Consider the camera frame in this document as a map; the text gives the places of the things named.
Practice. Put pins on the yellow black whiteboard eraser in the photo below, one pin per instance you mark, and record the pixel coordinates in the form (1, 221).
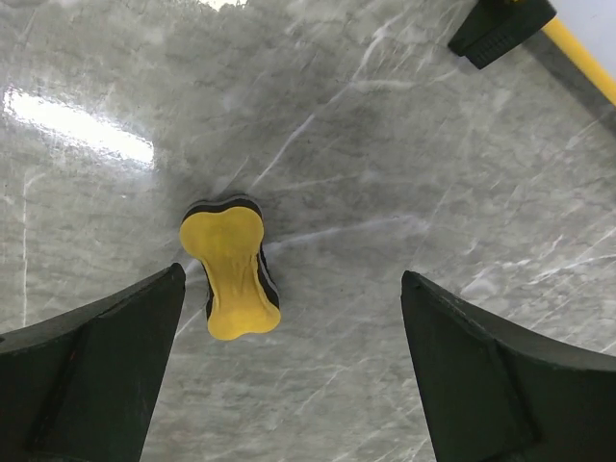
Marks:
(226, 237)

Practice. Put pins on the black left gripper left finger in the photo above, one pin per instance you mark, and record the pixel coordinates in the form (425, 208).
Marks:
(83, 386)

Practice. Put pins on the yellow framed whiteboard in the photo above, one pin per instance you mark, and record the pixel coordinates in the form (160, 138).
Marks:
(577, 53)

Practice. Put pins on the grey wire whiteboard stand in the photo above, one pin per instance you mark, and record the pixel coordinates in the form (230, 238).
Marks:
(495, 27)

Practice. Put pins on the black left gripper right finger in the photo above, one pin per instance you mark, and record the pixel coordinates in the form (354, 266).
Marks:
(493, 390)

